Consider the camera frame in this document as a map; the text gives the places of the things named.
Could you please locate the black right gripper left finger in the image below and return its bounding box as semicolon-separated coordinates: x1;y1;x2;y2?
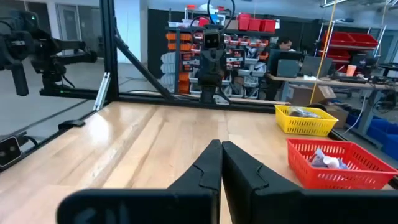
55;139;223;224

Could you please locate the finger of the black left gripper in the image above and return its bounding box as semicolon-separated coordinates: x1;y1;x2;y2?
205;58;215;82
213;58;222;82

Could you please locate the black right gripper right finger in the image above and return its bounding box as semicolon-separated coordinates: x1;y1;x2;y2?
221;141;398;224

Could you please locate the bagged black round brush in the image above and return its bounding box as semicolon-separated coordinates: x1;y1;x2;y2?
287;106;323;119

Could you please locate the parts shelf with bins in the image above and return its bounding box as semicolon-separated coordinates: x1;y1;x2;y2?
160;12;278;98

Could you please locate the black monitor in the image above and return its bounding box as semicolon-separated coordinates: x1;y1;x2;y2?
268;49;305;79

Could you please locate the person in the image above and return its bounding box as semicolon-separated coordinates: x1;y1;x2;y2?
273;36;295;52

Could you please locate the red plastic basket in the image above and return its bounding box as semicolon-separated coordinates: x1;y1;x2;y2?
286;138;398;191

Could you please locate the yellow plastic basket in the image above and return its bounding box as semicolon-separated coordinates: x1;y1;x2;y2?
274;104;340;138

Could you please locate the cardboard box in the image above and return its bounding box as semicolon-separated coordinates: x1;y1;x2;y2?
286;84;337;107

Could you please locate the grey laptop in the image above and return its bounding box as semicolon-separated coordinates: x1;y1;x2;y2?
300;55;334;78

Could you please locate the wooden office desk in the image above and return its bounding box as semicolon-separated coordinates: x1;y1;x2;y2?
265;73;398;147

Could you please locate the large red storage bin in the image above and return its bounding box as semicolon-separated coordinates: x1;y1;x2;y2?
322;30;357;48
349;32;379;49

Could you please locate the blue storage bin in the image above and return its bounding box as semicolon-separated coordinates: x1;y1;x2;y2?
346;113;398;161

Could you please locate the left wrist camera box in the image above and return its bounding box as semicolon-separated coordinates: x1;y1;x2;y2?
203;30;222;50

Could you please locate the white metal bracket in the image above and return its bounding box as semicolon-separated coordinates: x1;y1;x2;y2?
92;72;112;112

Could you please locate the yellow cable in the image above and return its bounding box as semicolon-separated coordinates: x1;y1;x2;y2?
308;0;338;106

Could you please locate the table-level camera box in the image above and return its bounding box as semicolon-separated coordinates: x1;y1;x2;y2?
0;135;23;168

